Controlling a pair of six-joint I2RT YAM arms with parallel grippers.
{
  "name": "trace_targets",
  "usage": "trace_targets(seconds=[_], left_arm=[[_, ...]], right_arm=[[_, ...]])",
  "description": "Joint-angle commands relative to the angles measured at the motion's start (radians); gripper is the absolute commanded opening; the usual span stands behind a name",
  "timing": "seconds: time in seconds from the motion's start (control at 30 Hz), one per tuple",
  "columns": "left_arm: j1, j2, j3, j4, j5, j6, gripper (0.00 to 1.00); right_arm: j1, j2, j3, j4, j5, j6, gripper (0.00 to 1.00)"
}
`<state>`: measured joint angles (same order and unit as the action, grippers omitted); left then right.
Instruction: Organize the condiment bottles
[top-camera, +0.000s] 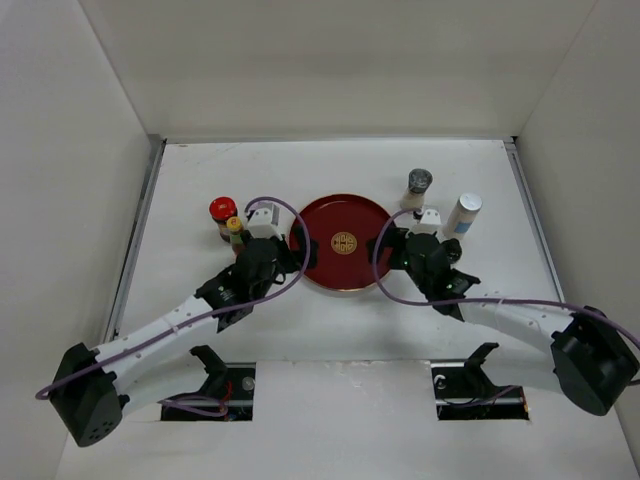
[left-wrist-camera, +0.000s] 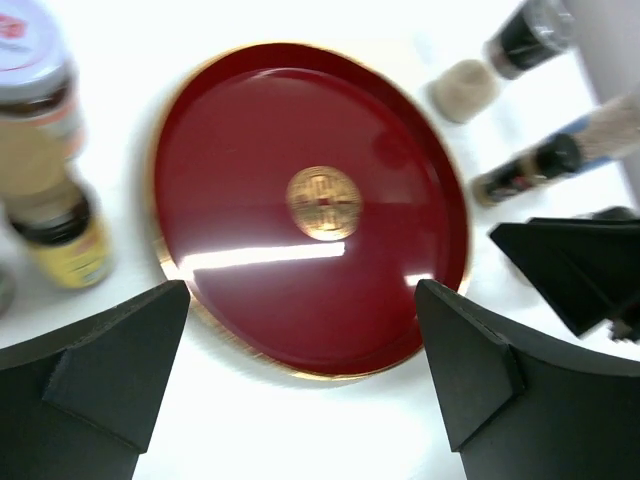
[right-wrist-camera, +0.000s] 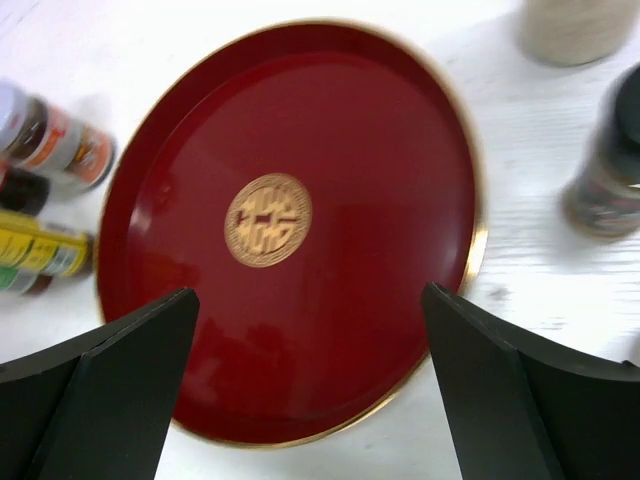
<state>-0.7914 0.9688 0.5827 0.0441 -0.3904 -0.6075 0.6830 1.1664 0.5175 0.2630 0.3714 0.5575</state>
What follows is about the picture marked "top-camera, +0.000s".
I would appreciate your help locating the grey cap salt grinder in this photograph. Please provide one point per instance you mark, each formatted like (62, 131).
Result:
(419, 180)

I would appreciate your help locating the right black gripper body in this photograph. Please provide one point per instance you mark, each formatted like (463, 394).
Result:
(423, 286)

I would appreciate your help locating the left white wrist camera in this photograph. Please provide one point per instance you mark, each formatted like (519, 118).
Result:
(263, 220)

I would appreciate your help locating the white blue cylinder shaker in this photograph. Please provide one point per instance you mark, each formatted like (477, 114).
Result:
(462, 216)

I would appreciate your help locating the red lid sauce jar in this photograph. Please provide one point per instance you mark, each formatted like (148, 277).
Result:
(221, 209)

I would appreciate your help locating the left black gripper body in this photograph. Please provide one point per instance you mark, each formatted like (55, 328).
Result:
(257, 293)

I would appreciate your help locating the red round tray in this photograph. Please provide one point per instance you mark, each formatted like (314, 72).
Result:
(342, 224)

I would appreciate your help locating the green label sauce bottle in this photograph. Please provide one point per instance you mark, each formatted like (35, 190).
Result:
(236, 231)

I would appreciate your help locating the black cap pepper bottle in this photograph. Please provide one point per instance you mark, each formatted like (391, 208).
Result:
(453, 250)

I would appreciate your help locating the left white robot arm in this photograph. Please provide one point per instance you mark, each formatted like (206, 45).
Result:
(170, 358)

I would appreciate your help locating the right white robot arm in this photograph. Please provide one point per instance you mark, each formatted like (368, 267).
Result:
(579, 352)

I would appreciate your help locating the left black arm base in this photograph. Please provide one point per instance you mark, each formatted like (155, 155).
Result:
(226, 394)

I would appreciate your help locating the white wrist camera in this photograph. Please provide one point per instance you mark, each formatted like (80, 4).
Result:
(263, 220)
(430, 221)

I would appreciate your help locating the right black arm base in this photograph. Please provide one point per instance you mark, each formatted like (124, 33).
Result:
(463, 392)

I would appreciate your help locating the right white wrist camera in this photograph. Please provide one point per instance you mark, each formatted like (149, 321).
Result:
(430, 221)

